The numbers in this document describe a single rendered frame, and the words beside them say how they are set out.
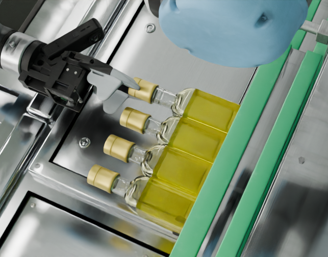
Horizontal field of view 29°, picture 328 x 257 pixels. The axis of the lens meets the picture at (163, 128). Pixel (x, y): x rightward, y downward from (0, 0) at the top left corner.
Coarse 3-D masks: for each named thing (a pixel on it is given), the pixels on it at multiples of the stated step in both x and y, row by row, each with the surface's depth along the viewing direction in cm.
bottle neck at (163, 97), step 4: (156, 88) 109; (160, 88) 109; (156, 92) 109; (160, 92) 109; (164, 92) 109; (168, 92) 109; (172, 92) 109; (152, 96) 109; (156, 96) 109; (160, 96) 108; (164, 96) 108; (168, 96) 108; (172, 96) 108; (152, 100) 110; (156, 100) 109; (160, 100) 109; (164, 100) 108; (168, 100) 108; (160, 104) 109; (164, 104) 109; (168, 104) 108; (168, 108) 109
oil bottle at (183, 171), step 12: (144, 156) 103; (156, 156) 102; (168, 156) 102; (180, 156) 102; (192, 156) 102; (144, 168) 102; (156, 168) 101; (168, 168) 101; (180, 168) 101; (192, 168) 101; (204, 168) 100; (168, 180) 100; (180, 180) 100; (192, 180) 100; (204, 180) 100; (192, 192) 100
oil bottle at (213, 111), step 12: (180, 96) 107; (192, 96) 106; (204, 96) 106; (216, 96) 106; (180, 108) 106; (192, 108) 105; (204, 108) 105; (216, 108) 105; (228, 108) 105; (192, 120) 105; (204, 120) 104; (216, 120) 104; (228, 120) 104
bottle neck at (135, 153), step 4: (132, 148) 104; (136, 148) 104; (140, 148) 105; (132, 152) 104; (136, 152) 104; (140, 152) 104; (144, 152) 104; (128, 156) 104; (132, 156) 104; (136, 156) 104; (140, 156) 104; (128, 160) 105; (132, 160) 104; (136, 160) 104; (140, 160) 104; (136, 164) 105
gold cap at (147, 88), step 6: (138, 78) 110; (138, 84) 109; (144, 84) 109; (150, 84) 109; (156, 84) 110; (132, 90) 110; (144, 90) 109; (150, 90) 109; (138, 96) 110; (144, 96) 109; (150, 96) 109; (150, 102) 110
